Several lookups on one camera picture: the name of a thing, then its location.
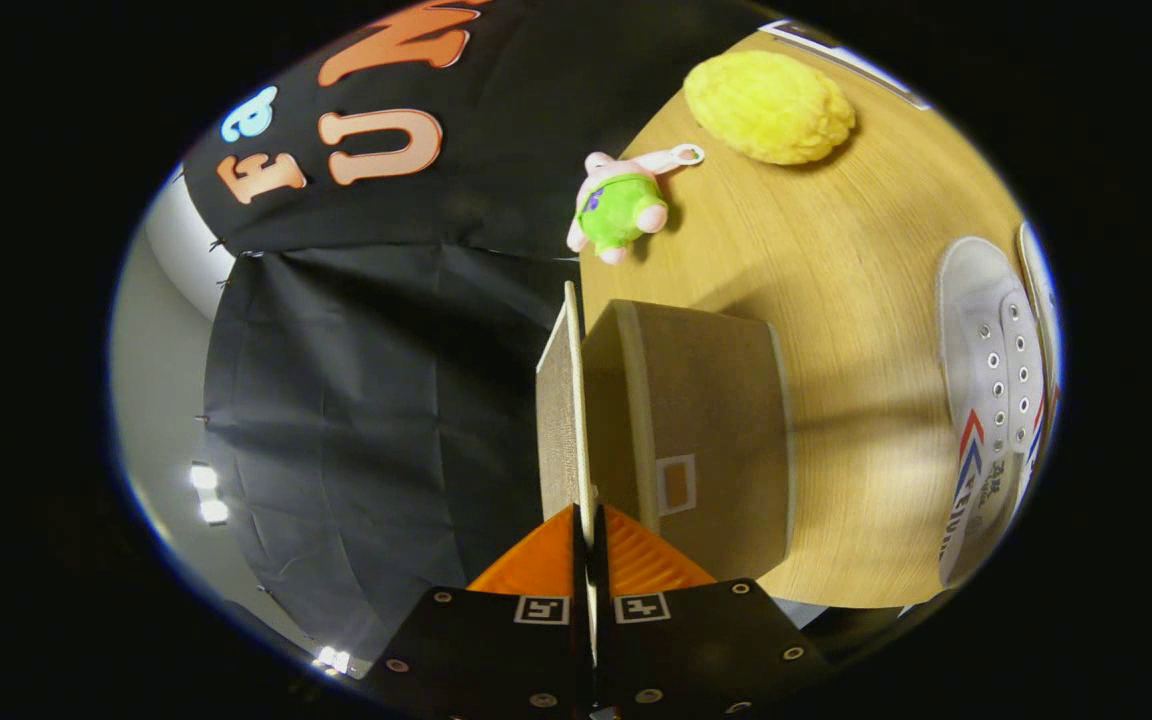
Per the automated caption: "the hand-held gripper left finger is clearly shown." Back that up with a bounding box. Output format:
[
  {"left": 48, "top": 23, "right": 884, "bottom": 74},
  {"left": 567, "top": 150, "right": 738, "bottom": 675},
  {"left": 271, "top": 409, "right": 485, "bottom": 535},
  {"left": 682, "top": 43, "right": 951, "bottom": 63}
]
[{"left": 366, "top": 505, "right": 597, "bottom": 720}]

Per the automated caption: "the white canvas shoe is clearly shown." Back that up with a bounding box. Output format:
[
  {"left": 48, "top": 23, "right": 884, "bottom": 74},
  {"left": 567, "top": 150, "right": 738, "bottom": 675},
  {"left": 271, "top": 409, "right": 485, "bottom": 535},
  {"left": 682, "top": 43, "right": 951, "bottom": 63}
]
[
  {"left": 936, "top": 236, "right": 1049, "bottom": 589},
  {"left": 1016, "top": 220, "right": 1065, "bottom": 481}
]

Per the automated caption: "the beige fabric storage box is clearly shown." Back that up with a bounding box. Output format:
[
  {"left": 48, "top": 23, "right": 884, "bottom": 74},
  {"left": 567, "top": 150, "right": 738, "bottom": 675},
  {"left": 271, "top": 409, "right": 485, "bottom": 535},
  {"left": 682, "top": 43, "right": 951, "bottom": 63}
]
[{"left": 536, "top": 282, "right": 797, "bottom": 583}]

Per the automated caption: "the pink and green plush toy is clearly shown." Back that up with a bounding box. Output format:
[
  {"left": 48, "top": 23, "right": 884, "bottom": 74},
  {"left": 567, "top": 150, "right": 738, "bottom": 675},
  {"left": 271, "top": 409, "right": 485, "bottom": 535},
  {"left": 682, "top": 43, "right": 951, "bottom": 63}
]
[{"left": 566, "top": 143, "right": 707, "bottom": 266}]

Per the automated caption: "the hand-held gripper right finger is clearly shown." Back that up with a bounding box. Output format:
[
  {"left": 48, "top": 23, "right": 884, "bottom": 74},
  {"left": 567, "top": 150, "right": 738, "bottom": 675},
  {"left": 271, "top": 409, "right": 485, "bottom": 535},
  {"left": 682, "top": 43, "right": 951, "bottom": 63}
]
[{"left": 591, "top": 505, "right": 832, "bottom": 720}]

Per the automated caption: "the yellow knitted plush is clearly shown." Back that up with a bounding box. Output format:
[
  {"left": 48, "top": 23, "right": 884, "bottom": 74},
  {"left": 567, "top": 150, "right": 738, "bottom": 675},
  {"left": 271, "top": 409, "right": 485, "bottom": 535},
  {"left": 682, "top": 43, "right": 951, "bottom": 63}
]
[{"left": 683, "top": 50, "right": 857, "bottom": 166}]

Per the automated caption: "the white booklet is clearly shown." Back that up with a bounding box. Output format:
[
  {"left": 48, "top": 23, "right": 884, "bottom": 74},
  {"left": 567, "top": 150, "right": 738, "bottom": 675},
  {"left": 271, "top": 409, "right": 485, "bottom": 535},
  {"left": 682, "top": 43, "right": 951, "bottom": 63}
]
[{"left": 761, "top": 18, "right": 932, "bottom": 109}]

